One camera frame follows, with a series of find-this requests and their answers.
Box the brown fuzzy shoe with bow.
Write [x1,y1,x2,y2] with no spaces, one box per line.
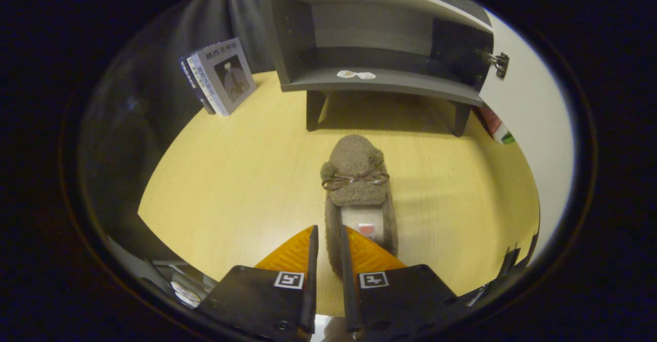
[320,135,399,281]

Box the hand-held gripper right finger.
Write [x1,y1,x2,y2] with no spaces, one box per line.
[339,224,471,342]

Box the silver door hinge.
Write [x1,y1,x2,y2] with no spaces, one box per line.
[488,52,510,79]

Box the grey book with portrait cover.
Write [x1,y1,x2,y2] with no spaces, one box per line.
[192,38,257,117]

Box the grey shoe cabinet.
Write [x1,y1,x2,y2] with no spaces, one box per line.
[267,0,494,137]

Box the black backdrop cloth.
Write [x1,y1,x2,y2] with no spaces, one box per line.
[77,0,278,260]

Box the red and green packet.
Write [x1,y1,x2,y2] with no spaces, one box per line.
[480,105,515,145]

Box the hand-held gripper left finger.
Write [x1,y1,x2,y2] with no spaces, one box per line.
[195,224,320,342]

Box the white round object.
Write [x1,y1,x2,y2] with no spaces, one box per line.
[171,280,202,307]

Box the blue and white book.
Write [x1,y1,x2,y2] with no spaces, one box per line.
[185,54,222,117]
[178,57,216,115]

